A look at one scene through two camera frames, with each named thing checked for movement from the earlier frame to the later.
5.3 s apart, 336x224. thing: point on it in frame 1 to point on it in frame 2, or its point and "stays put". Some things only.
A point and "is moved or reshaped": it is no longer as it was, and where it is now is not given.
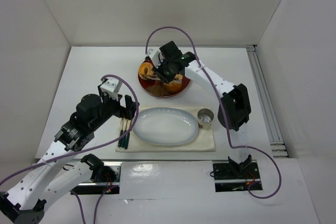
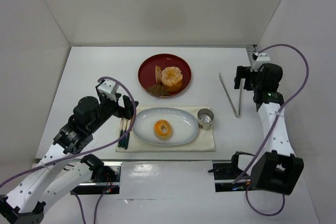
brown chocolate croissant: (158, 88) stays put
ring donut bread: (146, 68) to (158, 131)
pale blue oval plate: (165, 126) stays put
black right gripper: (159, 71) to (240, 77)
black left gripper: (129, 106) stays put
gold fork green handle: (120, 142) stays put
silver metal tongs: (154, 77) is moved or reshaped
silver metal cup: (205, 117) stays put
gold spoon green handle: (124, 136) stays put
